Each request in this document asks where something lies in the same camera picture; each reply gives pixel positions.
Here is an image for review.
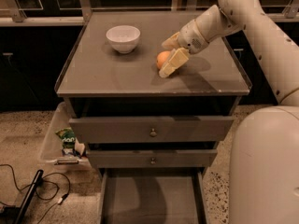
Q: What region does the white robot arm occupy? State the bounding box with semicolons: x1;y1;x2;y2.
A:
159;0;299;224

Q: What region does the metal window railing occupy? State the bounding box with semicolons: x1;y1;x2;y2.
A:
0;0;299;28

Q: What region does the black bar device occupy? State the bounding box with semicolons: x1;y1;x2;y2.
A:
13;169;44;224

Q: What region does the grey drawer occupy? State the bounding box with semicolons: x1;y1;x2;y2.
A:
69;116;234;144
97;168;210;224
87;149;217;168

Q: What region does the brass middle drawer knob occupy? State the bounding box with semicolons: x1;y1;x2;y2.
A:
150;158;156;165

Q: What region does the grey drawer cabinet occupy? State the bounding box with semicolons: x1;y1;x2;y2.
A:
54;10;252;179

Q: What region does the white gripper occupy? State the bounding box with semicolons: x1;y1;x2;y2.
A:
159;20;208;77

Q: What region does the orange fruit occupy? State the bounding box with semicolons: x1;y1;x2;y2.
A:
156;50;170;69

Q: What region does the grey middle drawer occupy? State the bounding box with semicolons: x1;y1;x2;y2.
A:
87;149;217;168

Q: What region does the brass drawer knob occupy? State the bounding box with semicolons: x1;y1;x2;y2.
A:
149;128;157;137
150;158;156;165

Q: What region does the brass top drawer knob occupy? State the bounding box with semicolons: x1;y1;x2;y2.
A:
149;128;157;137

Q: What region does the green snack bag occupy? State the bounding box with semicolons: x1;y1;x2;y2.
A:
55;127;76;154

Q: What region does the grey top drawer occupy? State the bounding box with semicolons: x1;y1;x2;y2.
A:
69;116;234;144

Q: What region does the black cable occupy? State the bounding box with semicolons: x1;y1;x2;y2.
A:
0;163;72;224

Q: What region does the white ceramic bowl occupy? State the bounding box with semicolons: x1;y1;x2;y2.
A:
106;25;141;54

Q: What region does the grey bottom drawer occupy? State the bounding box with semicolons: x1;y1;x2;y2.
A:
97;168;210;224

